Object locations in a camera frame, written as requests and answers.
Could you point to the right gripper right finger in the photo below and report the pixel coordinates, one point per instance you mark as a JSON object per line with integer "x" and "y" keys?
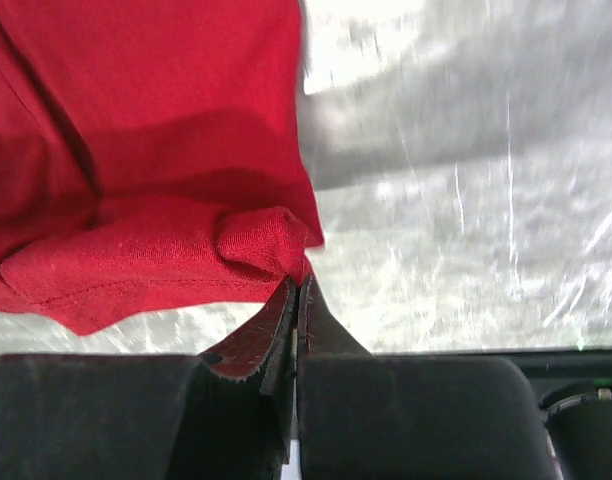
{"x": 365, "y": 416}

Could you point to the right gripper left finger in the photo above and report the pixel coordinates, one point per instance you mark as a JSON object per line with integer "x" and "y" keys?
{"x": 222, "y": 414}

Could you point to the red t shirt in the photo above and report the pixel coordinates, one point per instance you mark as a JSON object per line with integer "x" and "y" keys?
{"x": 149, "y": 157}

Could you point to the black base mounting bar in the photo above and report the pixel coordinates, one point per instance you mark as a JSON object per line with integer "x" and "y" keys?
{"x": 546, "y": 370}

